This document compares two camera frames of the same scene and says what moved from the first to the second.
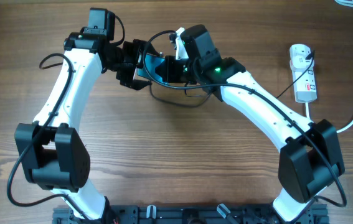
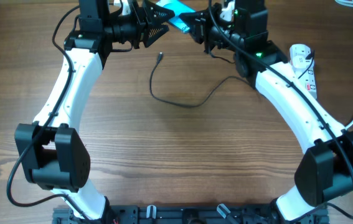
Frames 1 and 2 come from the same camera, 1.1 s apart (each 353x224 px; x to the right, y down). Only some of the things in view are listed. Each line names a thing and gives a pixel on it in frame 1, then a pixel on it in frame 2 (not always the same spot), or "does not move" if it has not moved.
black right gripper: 170,76 -> 200,24
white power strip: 305,83 does not move
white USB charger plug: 299,62 does not move
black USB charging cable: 186,94 -> 226,81
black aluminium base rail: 205,214 does not move
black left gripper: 137,47 -> 142,23
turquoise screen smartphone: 147,69 -> 178,8
